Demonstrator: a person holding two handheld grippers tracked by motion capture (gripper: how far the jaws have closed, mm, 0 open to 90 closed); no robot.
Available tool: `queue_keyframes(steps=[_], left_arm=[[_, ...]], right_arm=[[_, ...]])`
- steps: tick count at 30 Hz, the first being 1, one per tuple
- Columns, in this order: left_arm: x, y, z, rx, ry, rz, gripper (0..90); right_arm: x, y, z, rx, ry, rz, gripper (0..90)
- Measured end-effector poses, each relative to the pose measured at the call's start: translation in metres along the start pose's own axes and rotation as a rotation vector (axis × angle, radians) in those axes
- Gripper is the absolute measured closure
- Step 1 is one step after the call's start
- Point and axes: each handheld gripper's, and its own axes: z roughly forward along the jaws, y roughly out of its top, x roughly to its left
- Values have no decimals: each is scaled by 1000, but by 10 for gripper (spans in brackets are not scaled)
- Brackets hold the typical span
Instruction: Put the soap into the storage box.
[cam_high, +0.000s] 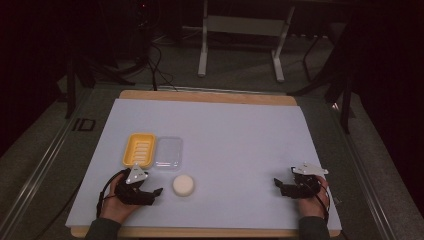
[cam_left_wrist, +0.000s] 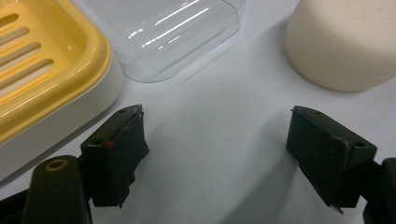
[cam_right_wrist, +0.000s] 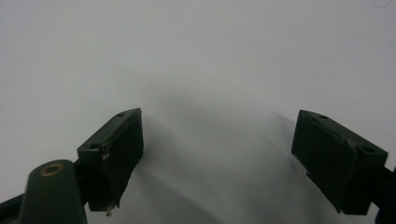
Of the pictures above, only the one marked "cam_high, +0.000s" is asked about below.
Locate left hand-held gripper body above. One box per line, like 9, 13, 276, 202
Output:
114, 162, 157, 206

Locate black metal stand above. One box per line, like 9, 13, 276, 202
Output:
287, 19, 357, 135

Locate person's left hand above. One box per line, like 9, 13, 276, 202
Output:
99, 172, 145, 225

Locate black floor cables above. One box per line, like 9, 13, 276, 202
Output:
145, 41, 179, 92

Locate white table mat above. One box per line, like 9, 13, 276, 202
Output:
65, 97, 343, 232

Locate white round soap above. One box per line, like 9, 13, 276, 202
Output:
171, 173, 196, 198

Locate yellow soap dish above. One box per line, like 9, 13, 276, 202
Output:
122, 132, 157, 169

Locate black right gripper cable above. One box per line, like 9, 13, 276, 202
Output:
311, 184, 332, 224

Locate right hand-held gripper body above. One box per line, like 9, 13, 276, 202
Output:
280, 162, 330, 200

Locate white metal stand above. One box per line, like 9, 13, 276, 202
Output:
197, 0, 297, 84

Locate person's right hand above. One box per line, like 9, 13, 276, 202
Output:
297, 174, 331, 220

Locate dark equipment tripod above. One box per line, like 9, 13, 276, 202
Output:
124, 0, 163, 73

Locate wooden table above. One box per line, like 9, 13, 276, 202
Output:
70, 89, 342, 239

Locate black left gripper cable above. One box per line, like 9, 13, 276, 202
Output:
95, 168, 131, 220

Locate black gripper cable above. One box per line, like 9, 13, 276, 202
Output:
311, 184, 332, 224
95, 168, 131, 220

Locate clear plastic tray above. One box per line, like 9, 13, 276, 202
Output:
153, 136, 184, 172

